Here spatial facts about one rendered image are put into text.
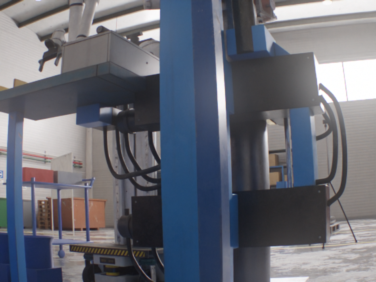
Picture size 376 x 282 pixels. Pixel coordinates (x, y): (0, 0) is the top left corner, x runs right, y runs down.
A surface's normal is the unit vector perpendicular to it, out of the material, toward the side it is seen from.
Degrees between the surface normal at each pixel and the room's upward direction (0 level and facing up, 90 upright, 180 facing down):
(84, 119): 90
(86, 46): 90
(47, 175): 90
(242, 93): 90
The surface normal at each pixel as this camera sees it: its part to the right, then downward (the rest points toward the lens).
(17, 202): 0.91, -0.08
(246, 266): -0.13, -0.14
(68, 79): -0.41, -0.12
